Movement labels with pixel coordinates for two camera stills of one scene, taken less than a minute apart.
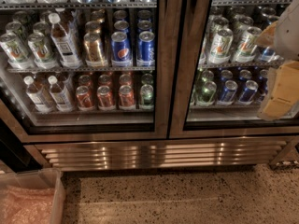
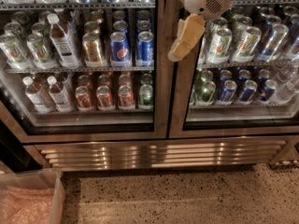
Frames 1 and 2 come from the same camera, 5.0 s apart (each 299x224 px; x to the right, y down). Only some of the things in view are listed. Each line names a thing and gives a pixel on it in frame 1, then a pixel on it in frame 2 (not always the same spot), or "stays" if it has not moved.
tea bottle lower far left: x=36 y=95 stays
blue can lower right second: x=249 y=92 stays
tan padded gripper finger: x=282 y=93 → x=191 y=29
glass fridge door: x=85 y=63 stays
